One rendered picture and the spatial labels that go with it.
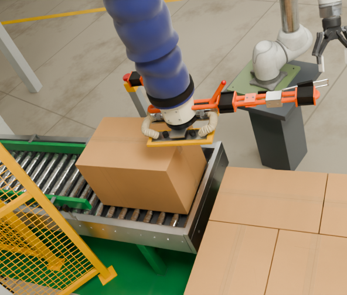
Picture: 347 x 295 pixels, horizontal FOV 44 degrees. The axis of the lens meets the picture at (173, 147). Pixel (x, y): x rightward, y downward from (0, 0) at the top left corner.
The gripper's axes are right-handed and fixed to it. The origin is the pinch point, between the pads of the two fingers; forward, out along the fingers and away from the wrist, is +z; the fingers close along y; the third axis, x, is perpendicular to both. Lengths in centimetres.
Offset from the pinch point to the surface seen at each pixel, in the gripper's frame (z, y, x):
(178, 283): 134, -71, 82
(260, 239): 86, -35, 25
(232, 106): 10.6, -41.2, 19.4
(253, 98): 8.5, -31.7, 16.4
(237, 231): 83, -42, 36
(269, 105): 12.1, -27.4, 10.8
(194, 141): 25, -59, 30
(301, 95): 8.9, -16.7, 1.4
